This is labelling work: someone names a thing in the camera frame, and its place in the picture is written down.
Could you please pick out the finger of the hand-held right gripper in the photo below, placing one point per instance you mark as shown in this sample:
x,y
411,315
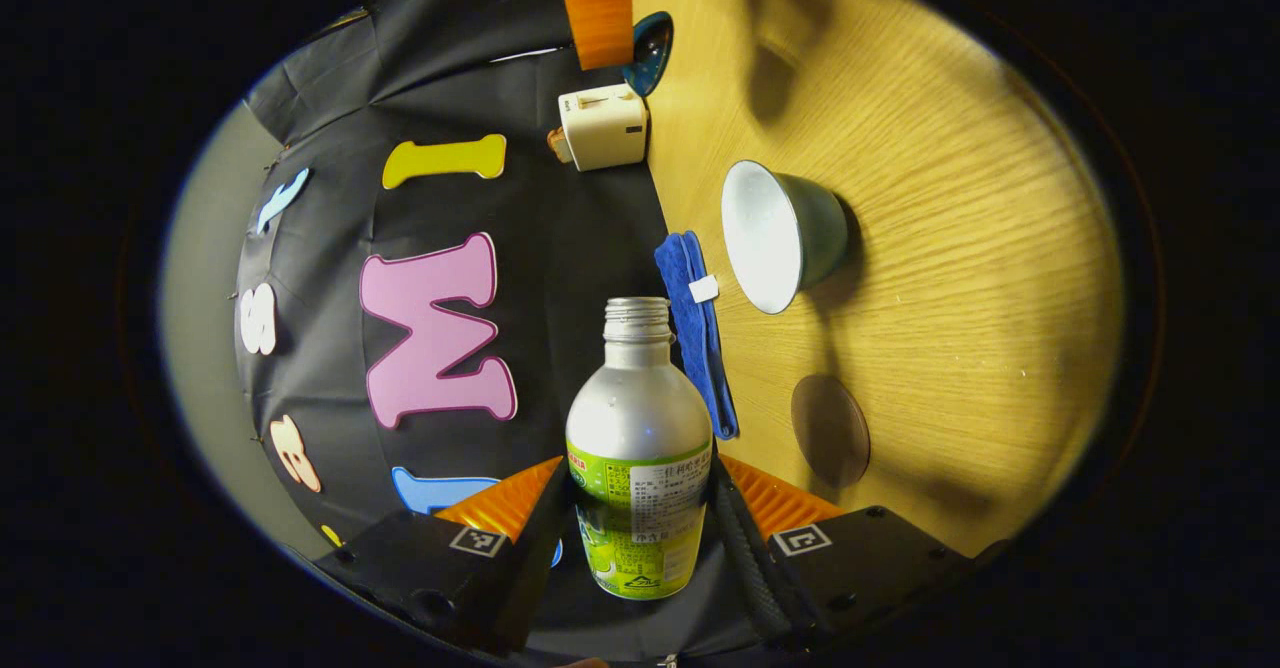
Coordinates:
x,y
595,8

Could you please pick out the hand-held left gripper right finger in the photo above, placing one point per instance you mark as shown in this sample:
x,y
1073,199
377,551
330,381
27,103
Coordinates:
x,y
745,568

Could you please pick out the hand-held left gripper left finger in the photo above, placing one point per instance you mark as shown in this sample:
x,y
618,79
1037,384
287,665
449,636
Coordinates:
x,y
530,568

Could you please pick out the teal teacup lid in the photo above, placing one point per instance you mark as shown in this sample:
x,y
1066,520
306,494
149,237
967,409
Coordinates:
x,y
650,53

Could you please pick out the silver green label water bottle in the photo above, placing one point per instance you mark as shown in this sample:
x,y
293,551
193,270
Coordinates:
x,y
638,448

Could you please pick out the teal teacup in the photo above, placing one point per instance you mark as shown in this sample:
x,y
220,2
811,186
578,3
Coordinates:
x,y
785,236

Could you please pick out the white toaster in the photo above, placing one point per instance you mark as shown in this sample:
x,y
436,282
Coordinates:
x,y
603,128

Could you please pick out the toasted bread slice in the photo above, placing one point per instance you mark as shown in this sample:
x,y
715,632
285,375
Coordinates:
x,y
557,145

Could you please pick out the blue folded towel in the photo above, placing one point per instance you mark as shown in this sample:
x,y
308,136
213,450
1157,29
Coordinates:
x,y
700,348

